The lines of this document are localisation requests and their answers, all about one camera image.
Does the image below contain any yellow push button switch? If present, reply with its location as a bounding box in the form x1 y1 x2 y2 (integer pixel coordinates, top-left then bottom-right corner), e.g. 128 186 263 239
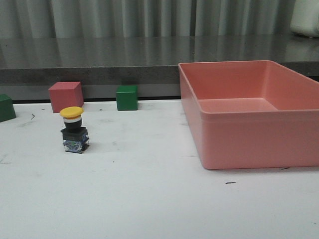
59 106 89 154

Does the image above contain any green cube block centre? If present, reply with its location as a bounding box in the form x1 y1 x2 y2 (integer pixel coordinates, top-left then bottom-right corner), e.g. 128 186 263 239
116 85 138 111

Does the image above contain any green cube block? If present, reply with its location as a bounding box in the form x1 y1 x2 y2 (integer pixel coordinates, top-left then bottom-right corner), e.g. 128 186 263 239
0 94 16 122
116 85 138 111

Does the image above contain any pink plastic bin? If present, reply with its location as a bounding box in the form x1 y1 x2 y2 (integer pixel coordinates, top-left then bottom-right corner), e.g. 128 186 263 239
179 60 319 169

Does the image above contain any pink cube block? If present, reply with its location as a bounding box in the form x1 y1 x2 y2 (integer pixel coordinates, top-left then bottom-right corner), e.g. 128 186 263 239
48 82 84 113

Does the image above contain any grey stone counter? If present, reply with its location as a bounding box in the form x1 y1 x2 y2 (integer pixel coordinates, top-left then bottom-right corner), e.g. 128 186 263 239
0 34 319 103

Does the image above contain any green cube block left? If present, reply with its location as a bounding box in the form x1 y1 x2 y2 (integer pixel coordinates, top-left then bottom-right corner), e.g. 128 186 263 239
0 94 16 122

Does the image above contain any grey pleated curtain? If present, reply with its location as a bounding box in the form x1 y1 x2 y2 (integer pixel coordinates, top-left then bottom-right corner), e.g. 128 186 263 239
0 0 295 39

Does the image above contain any white appliance on counter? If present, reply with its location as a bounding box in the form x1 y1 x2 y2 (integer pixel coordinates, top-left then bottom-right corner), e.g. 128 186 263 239
290 0 319 37

